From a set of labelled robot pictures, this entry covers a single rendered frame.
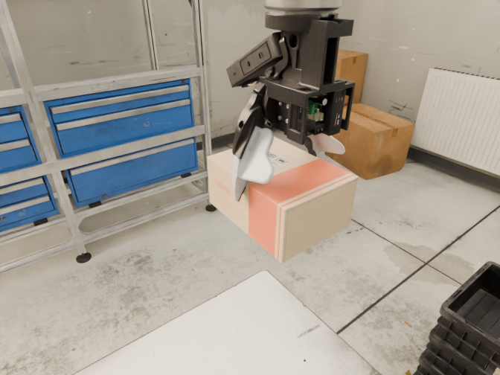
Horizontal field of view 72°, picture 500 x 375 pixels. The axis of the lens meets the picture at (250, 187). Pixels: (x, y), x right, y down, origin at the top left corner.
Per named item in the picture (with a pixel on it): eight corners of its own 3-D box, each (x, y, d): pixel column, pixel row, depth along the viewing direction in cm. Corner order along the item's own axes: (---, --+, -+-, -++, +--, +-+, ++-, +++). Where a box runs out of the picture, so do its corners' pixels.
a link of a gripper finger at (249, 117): (230, 154, 37) (268, 79, 36) (222, 149, 38) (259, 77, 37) (258, 166, 40) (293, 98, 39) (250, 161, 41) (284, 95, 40)
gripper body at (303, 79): (298, 152, 34) (310, 18, 28) (248, 127, 40) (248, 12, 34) (348, 135, 38) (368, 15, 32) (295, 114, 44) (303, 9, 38)
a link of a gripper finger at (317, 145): (344, 181, 45) (324, 137, 39) (312, 165, 49) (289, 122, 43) (359, 164, 46) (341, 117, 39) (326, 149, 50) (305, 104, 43)
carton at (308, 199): (210, 202, 50) (206, 156, 46) (272, 178, 56) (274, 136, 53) (281, 263, 39) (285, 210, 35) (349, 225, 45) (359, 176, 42)
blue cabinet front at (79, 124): (76, 207, 178) (42, 101, 149) (197, 169, 215) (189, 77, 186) (77, 210, 176) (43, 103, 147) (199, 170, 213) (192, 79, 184)
